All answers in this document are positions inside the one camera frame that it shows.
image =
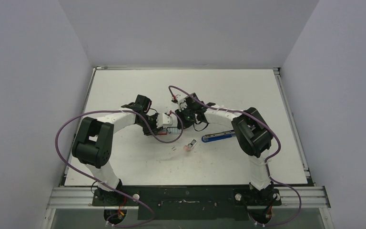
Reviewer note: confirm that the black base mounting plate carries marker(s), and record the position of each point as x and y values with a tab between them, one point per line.
236	202

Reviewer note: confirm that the aluminium frame rail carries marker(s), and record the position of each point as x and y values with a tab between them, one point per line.
82	198

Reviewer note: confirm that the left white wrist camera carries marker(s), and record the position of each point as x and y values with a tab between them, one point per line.
163	121

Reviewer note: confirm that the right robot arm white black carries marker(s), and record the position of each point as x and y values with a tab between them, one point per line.
248	126

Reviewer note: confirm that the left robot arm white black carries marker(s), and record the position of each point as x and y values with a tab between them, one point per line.
93	142

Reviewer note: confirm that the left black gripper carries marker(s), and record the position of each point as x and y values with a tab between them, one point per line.
154	130

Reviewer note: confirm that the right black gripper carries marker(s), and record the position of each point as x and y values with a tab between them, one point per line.
187	114

